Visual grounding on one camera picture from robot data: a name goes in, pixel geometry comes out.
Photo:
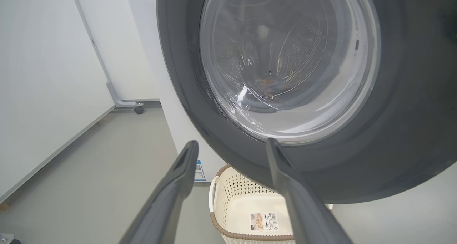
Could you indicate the blue energy label sticker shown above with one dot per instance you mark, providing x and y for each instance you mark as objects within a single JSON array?
[{"x": 199, "y": 171}]

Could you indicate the cream perforated laundry basket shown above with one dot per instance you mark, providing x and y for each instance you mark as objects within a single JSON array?
[{"x": 235, "y": 201}]

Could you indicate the basket product label sticker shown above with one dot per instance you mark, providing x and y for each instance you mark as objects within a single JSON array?
[{"x": 263, "y": 221}]

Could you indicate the white partition panel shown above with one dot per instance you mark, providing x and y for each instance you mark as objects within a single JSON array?
[{"x": 43, "y": 76}]

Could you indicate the washing machine drum opening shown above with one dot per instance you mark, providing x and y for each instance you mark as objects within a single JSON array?
[{"x": 296, "y": 55}]

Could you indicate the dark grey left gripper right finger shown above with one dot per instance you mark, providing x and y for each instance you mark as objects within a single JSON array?
[{"x": 307, "y": 215}]

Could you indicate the black partition caster wheel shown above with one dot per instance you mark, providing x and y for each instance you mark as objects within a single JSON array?
[{"x": 139, "y": 109}]

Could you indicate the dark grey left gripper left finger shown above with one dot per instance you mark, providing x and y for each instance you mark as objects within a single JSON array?
[{"x": 167, "y": 197}]

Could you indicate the washing machine glass door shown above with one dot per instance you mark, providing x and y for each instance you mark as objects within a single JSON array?
[{"x": 410, "y": 112}]

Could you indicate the blue cartoon print garment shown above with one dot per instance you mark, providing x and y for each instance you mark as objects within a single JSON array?
[{"x": 267, "y": 85}]

